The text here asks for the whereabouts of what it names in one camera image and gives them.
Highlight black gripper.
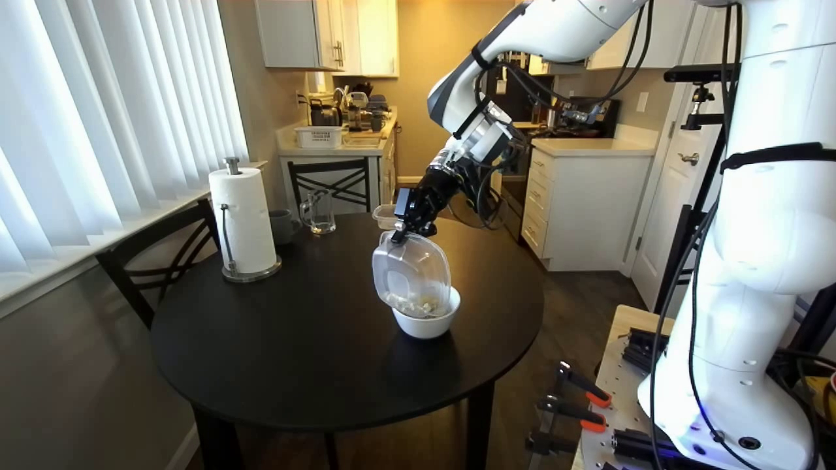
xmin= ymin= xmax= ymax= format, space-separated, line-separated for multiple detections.
xmin=390 ymin=148 xmax=480 ymax=240

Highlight white kitchen island counter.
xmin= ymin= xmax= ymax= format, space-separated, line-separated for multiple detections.
xmin=275 ymin=107 xmax=403 ymax=213

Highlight black orange bar clamp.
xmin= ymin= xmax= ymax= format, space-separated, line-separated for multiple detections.
xmin=553 ymin=354 xmax=613 ymax=413
xmin=536 ymin=392 xmax=612 ymax=436

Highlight black camera stand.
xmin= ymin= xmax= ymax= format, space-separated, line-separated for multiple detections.
xmin=650 ymin=60 xmax=744 ymax=319

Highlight black metal chair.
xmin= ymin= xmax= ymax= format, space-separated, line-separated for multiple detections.
xmin=95 ymin=195 xmax=224 ymax=332

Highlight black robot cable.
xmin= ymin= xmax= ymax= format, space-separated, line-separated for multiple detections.
xmin=646 ymin=0 xmax=752 ymax=470

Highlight clear drinking glass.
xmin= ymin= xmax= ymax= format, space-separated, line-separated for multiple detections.
xmin=298 ymin=188 xmax=343 ymax=236

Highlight dark countertop appliances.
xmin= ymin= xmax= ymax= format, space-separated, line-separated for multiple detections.
xmin=305 ymin=78 xmax=396 ymax=136

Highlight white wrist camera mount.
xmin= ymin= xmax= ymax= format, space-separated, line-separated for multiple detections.
xmin=446 ymin=101 xmax=519 ymax=171

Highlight white vertical window blinds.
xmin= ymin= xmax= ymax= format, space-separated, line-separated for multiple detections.
xmin=0 ymin=0 xmax=254 ymax=273

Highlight light wooden workbench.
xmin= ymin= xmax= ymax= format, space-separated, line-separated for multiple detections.
xmin=566 ymin=303 xmax=836 ymax=470

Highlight black chair back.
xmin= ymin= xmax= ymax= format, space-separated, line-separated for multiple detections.
xmin=284 ymin=154 xmax=373 ymax=215

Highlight white ceramic bowl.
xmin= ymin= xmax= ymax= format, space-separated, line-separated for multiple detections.
xmin=387 ymin=281 xmax=464 ymax=342

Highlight white paper towel roll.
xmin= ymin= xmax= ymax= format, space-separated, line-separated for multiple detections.
xmin=206 ymin=163 xmax=281 ymax=277

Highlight white panel door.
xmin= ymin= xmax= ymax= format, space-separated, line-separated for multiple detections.
xmin=626 ymin=0 xmax=744 ymax=312

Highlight small clear plastic bowl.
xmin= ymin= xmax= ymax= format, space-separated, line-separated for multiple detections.
xmin=370 ymin=201 xmax=406 ymax=234

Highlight white upper kitchen cabinets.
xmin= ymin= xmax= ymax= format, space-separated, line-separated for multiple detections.
xmin=254 ymin=0 xmax=406 ymax=81

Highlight yellow corn kernels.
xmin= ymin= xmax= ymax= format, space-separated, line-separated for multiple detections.
xmin=396 ymin=294 xmax=445 ymax=319

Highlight white base kitchen cabinet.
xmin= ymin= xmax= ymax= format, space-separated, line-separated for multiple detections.
xmin=518 ymin=121 xmax=662 ymax=273

